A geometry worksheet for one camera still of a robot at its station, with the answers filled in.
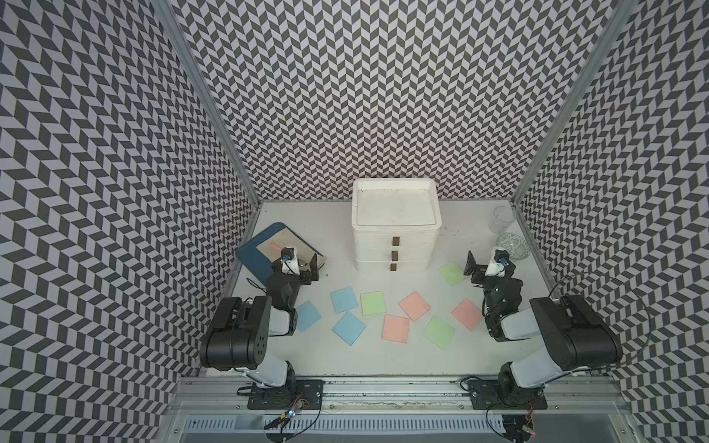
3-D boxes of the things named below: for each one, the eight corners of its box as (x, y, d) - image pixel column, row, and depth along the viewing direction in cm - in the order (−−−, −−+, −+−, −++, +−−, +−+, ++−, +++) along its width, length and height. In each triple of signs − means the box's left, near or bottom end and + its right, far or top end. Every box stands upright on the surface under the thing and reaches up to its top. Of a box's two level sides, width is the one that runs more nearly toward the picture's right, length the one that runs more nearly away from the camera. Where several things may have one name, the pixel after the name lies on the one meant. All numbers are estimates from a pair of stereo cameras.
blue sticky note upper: (335, 313, 90) (335, 310, 88) (330, 295, 95) (329, 292, 93) (358, 306, 92) (358, 302, 90) (352, 288, 96) (351, 284, 94)
